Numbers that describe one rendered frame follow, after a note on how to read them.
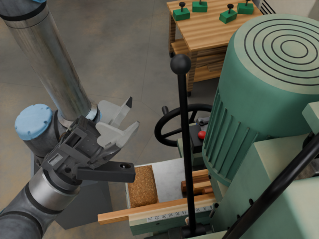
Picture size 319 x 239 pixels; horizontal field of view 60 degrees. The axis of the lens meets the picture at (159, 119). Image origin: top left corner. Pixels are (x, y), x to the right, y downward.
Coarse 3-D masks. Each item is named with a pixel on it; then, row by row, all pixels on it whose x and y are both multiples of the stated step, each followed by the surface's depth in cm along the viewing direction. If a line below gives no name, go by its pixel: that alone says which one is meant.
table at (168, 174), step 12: (180, 144) 102; (180, 156) 102; (156, 168) 93; (168, 168) 93; (180, 168) 93; (192, 168) 93; (156, 180) 91; (168, 180) 91; (180, 180) 91; (168, 192) 89; (180, 192) 89; (156, 228) 84; (168, 228) 87
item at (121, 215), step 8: (176, 200) 83; (184, 200) 83; (200, 200) 83; (136, 208) 82; (144, 208) 82; (152, 208) 82; (160, 208) 82; (104, 216) 80; (112, 216) 80; (120, 216) 80; (128, 216) 81
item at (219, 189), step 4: (208, 172) 80; (208, 176) 79; (212, 176) 76; (212, 180) 77; (216, 180) 73; (212, 184) 78; (216, 184) 74; (220, 184) 72; (212, 188) 78; (216, 188) 74; (220, 188) 72; (224, 188) 72; (216, 192) 75; (220, 192) 71; (224, 192) 71; (216, 196) 75; (220, 196) 72; (216, 200) 76; (220, 200) 72
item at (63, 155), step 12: (84, 120) 53; (72, 132) 48; (84, 132) 49; (96, 132) 54; (60, 144) 50; (72, 144) 50; (84, 144) 51; (96, 144) 51; (48, 156) 51; (60, 156) 51; (72, 156) 50; (84, 156) 50; (48, 168) 52; (60, 168) 53; (72, 168) 53; (60, 180) 51; (72, 180) 54
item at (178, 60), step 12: (180, 60) 44; (180, 72) 44; (180, 84) 46; (180, 96) 47; (180, 108) 48; (192, 180) 54; (192, 192) 55; (192, 204) 56; (192, 216) 57; (180, 228) 60; (192, 228) 58; (204, 228) 59
